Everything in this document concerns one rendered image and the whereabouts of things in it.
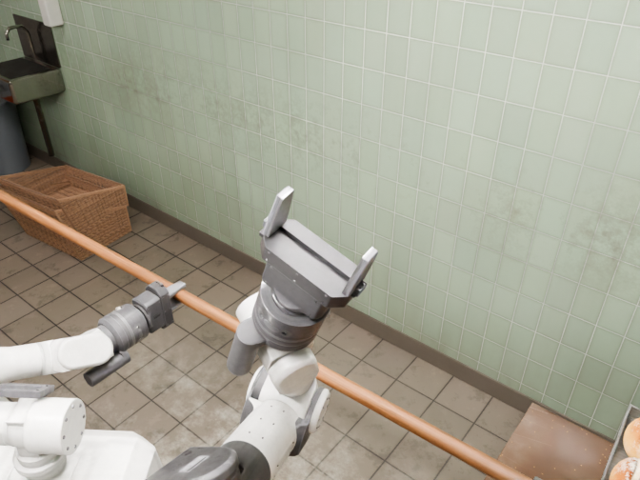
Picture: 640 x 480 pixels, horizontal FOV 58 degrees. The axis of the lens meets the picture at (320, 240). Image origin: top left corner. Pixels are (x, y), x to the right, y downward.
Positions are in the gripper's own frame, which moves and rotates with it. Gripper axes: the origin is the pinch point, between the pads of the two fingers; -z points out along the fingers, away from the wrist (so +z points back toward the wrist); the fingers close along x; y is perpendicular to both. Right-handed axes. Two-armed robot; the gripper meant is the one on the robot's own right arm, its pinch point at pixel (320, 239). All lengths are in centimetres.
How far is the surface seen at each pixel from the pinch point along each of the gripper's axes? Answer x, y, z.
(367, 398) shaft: -16, 18, 52
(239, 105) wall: 113, 153, 145
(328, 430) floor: -16, 71, 191
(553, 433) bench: -70, 78, 107
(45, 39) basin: 278, 166, 212
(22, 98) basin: 261, 133, 233
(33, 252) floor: 191, 78, 279
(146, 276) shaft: 43, 20, 78
